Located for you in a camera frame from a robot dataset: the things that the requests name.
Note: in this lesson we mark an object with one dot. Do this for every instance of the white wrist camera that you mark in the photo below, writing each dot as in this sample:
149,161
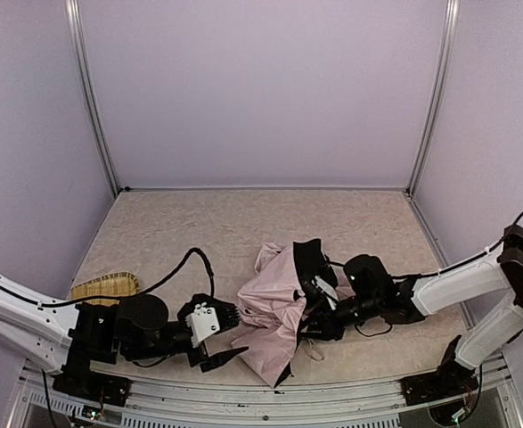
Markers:
327,291
202,321

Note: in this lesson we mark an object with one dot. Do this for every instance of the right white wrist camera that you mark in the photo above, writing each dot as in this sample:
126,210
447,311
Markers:
327,291

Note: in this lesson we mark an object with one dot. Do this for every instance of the left aluminium frame post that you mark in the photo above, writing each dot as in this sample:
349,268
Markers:
79,46

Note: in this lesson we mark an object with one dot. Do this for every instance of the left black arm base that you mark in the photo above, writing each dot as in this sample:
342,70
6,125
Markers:
78,380

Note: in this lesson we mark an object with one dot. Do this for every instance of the pink and black folding umbrella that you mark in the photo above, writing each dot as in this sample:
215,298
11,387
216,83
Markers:
272,304

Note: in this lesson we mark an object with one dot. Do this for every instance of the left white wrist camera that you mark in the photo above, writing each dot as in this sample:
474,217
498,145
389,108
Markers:
202,321

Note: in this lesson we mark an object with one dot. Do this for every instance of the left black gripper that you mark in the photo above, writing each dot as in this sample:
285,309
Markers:
194,357

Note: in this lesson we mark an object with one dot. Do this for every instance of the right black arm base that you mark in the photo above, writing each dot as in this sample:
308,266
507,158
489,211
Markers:
439,383

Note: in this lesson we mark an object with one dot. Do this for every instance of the woven bamboo tray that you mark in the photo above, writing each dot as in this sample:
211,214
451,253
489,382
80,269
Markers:
106,290

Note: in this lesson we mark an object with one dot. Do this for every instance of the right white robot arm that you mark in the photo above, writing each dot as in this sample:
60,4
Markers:
404,300

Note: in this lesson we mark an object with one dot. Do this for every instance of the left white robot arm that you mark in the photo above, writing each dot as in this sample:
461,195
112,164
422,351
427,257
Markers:
64,337

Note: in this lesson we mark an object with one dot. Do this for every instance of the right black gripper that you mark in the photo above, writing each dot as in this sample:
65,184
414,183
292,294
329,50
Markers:
314,312

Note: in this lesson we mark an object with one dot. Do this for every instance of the aluminium front rail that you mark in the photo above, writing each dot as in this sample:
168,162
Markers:
154,403

